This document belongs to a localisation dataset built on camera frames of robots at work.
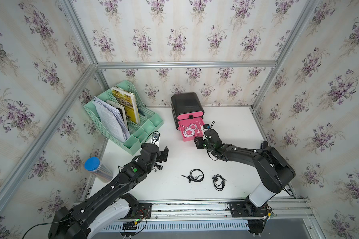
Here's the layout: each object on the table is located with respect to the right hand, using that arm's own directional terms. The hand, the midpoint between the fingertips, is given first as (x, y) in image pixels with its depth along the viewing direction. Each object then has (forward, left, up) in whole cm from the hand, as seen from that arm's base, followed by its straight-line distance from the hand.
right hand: (196, 140), depth 92 cm
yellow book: (+19, +44, +17) cm, 51 cm away
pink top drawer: (+14, +4, +8) cm, 16 cm away
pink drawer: (+15, -2, +1) cm, 15 cm away
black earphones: (-16, +22, -7) cm, 28 cm away
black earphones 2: (-22, 0, -6) cm, 23 cm away
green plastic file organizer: (+2, +37, +3) cm, 37 cm away
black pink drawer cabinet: (+14, +6, +11) cm, 19 cm away
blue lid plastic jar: (-23, +50, +13) cm, 57 cm away
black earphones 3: (-23, -12, -7) cm, 27 cm away
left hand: (-10, +21, +9) cm, 25 cm away
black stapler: (0, -44, -4) cm, 44 cm away
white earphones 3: (0, -3, +11) cm, 11 cm away
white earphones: (+6, +7, +1) cm, 10 cm away
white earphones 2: (+8, +1, +1) cm, 8 cm away
